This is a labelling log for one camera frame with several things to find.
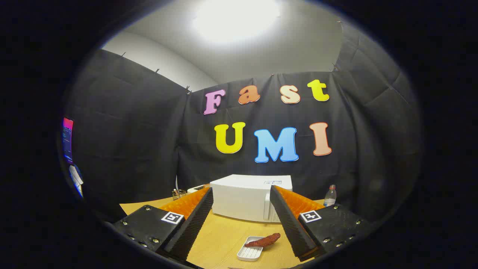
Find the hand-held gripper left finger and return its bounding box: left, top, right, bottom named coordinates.
left=112, top=187, right=214, bottom=262

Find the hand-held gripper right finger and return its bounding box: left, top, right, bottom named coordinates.
left=270, top=185, right=374, bottom=262

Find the red-brown meat piece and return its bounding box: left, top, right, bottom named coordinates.
left=245, top=233, right=281, bottom=248

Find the white toaster oven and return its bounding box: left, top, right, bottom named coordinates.
left=210, top=174, right=293, bottom=223

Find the clear red-label water bottle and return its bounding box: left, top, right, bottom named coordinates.
left=323, top=185, right=337, bottom=207

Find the small white ribbed tray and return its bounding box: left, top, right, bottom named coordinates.
left=237, top=236, right=266, bottom=262

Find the white paper sheet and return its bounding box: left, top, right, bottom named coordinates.
left=69, top=164, right=84, bottom=198

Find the computer monitor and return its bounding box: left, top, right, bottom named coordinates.
left=62, top=117, right=74, bottom=165

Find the ceiling light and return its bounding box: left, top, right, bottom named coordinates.
left=192, top=0, right=280, bottom=45

